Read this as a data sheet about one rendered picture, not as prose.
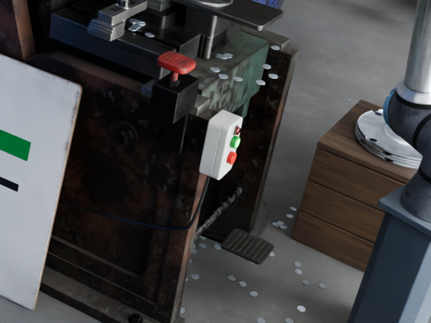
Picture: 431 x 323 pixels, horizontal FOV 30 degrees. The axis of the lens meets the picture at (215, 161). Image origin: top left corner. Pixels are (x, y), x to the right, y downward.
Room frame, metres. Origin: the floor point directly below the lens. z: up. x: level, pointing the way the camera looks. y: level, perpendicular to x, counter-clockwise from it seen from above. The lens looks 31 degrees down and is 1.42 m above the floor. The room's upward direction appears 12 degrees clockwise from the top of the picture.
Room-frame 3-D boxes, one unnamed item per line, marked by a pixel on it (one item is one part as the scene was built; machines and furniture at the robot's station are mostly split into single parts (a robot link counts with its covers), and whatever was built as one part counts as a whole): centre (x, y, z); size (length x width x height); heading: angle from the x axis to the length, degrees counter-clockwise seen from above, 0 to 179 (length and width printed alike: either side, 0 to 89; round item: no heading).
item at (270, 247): (1.81, 0.09, 0.14); 0.59 x 0.10 x 0.05; 70
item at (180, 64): (1.47, 0.12, 0.72); 0.07 x 0.06 x 0.08; 70
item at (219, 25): (1.80, 0.05, 0.72); 0.25 x 0.14 x 0.14; 70
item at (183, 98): (1.49, 0.11, 0.62); 0.10 x 0.06 x 0.20; 160
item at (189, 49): (1.86, 0.22, 0.68); 0.45 x 0.30 x 0.06; 160
